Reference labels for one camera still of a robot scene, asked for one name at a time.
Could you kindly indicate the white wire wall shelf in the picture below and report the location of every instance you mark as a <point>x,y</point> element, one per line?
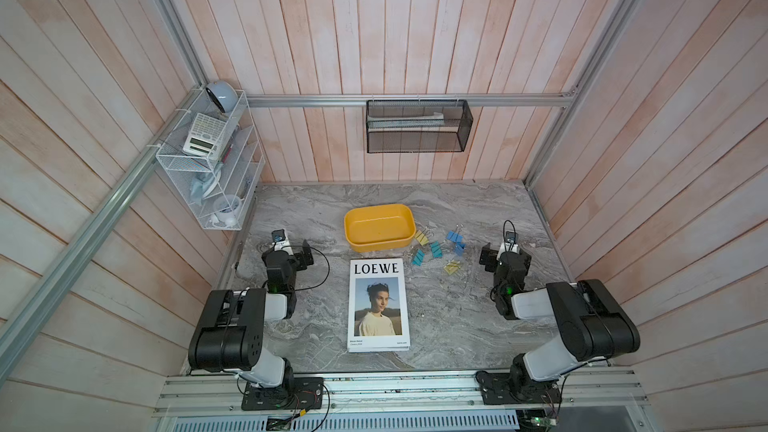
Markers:
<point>214,160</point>

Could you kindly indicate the yellow binder clip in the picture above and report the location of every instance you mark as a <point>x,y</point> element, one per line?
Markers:
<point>421,237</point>
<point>452,267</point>

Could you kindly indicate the aluminium mounting rail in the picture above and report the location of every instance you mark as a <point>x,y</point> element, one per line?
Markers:
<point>217,395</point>

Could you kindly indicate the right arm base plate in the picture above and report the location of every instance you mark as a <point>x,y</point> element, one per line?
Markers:
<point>511,388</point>

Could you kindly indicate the white LOEWE book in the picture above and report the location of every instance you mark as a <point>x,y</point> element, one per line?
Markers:
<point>377,316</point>

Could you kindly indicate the black mesh wall basket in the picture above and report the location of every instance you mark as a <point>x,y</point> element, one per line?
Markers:
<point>452,137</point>

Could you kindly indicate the yellow plastic storage box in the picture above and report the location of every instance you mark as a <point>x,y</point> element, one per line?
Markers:
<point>379,228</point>

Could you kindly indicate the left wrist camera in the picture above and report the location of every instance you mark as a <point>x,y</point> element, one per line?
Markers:
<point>278,237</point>

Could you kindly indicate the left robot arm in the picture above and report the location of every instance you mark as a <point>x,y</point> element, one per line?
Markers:
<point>229,336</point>

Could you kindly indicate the white calculator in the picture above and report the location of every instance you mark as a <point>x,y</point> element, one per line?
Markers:
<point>205,137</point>

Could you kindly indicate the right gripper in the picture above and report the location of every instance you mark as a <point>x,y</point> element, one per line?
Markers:
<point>491,257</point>

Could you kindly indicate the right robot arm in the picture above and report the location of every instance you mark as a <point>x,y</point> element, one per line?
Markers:
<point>591,325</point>

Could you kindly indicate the papers in mesh basket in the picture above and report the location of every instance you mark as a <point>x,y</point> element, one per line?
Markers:
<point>413,121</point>

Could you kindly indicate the blue binder clip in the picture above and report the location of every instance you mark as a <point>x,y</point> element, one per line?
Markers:
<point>455,235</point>
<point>459,248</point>

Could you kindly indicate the teal binder clip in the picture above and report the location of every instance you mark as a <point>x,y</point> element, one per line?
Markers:
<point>436,250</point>
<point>417,257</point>

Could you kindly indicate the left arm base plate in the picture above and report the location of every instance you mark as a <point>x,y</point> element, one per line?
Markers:
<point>300,394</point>

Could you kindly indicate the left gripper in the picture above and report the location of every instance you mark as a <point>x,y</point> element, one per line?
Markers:
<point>303,255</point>

